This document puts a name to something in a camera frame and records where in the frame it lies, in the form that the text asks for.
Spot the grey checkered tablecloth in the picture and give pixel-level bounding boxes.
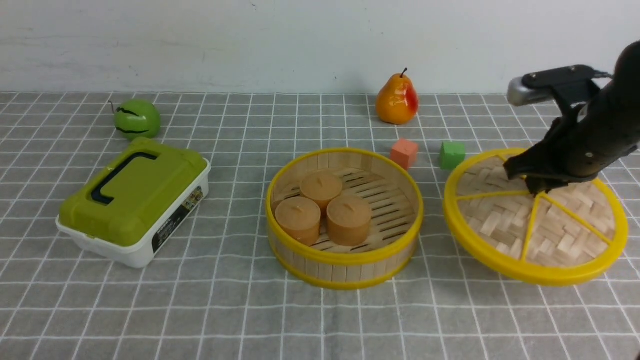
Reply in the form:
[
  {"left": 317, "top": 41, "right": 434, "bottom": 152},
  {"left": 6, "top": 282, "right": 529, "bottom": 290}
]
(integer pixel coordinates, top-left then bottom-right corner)
[{"left": 0, "top": 92, "right": 639, "bottom": 360}]

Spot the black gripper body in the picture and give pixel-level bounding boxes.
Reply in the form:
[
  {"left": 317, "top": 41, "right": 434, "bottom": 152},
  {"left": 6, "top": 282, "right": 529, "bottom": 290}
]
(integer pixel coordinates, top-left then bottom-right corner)
[{"left": 503, "top": 42, "right": 640, "bottom": 187}]

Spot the brown bun right front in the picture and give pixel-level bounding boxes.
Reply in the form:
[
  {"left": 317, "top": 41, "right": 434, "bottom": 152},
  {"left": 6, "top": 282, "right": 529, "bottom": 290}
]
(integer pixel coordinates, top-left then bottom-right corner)
[{"left": 326, "top": 194, "right": 373, "bottom": 247}]

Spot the brown bun left front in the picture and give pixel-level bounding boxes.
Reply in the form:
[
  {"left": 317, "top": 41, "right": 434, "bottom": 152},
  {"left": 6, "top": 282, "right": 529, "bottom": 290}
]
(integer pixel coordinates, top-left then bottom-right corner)
[{"left": 275, "top": 196, "right": 322, "bottom": 247}]

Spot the orange toy pear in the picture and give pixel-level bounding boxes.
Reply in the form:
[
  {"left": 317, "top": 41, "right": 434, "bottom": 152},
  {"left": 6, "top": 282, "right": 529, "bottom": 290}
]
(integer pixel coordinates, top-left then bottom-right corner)
[{"left": 375, "top": 68, "right": 419, "bottom": 126}]

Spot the yellow bamboo steamer basket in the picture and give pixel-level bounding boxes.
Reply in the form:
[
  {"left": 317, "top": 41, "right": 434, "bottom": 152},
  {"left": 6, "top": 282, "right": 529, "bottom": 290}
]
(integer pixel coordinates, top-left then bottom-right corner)
[{"left": 265, "top": 147, "right": 425, "bottom": 290}]

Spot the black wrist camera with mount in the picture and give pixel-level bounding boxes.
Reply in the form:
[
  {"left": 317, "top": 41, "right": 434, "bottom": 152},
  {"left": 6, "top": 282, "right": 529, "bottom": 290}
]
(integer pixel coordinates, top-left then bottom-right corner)
[{"left": 506, "top": 64, "right": 613, "bottom": 115}]

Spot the green and white lunch box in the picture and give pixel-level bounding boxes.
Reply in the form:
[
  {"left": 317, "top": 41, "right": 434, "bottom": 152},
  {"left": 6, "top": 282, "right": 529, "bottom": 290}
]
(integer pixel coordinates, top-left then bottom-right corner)
[{"left": 55, "top": 137, "right": 211, "bottom": 269}]

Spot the yellow woven bamboo steamer lid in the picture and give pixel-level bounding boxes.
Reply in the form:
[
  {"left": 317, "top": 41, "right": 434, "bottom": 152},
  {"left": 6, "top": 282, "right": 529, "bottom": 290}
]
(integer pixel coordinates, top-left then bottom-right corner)
[{"left": 443, "top": 148, "right": 629, "bottom": 287}]

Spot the brown bun back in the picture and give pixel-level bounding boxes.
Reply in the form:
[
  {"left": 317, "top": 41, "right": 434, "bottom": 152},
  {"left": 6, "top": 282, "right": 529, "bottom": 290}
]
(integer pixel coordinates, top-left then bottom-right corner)
[{"left": 299, "top": 171, "right": 343, "bottom": 217}]

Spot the green foam cube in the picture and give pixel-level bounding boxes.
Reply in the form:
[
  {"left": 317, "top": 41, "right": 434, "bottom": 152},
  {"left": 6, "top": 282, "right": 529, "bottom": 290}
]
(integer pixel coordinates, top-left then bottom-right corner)
[{"left": 438, "top": 140, "right": 467, "bottom": 170}]

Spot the orange foam cube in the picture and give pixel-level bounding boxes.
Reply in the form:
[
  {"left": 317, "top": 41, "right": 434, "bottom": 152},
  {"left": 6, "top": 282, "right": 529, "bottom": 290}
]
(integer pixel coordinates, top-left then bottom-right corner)
[{"left": 390, "top": 137, "right": 419, "bottom": 171}]

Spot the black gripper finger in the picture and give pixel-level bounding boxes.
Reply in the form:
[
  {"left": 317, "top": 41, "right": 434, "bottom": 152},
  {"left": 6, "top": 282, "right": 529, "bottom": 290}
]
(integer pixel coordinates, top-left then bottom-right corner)
[{"left": 526, "top": 177, "right": 553, "bottom": 196}]

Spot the brown bun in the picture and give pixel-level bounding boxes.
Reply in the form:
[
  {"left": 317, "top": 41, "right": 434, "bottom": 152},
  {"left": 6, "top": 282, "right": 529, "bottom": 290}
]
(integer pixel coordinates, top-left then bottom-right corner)
[
  {"left": 299, "top": 171, "right": 343, "bottom": 217},
  {"left": 275, "top": 196, "right": 322, "bottom": 247},
  {"left": 326, "top": 194, "right": 373, "bottom": 247}
]

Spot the green toy apple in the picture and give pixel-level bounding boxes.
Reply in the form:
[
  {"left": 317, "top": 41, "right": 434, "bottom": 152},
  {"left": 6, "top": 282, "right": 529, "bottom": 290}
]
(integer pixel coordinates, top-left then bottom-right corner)
[{"left": 109, "top": 98, "right": 162, "bottom": 141}]

